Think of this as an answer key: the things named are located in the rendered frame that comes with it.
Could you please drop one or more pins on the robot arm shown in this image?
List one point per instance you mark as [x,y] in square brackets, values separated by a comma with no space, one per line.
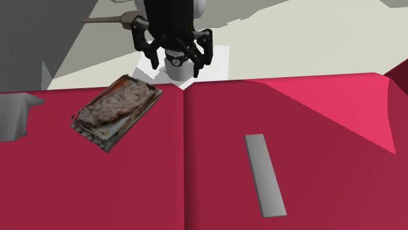
[178,72]

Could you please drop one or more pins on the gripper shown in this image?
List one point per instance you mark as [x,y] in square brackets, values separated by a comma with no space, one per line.
[169,22]

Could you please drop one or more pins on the grey flat rectangular bar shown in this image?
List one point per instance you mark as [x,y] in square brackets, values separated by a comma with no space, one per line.
[264,178]

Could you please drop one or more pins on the metal tray with roast meat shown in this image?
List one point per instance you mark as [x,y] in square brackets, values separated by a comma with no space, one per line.
[116,106]

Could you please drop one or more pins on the grey draped cloth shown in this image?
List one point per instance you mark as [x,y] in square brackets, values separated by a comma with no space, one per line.
[14,114]

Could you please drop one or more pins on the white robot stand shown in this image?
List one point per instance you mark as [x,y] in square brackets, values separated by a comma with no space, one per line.
[217,63]

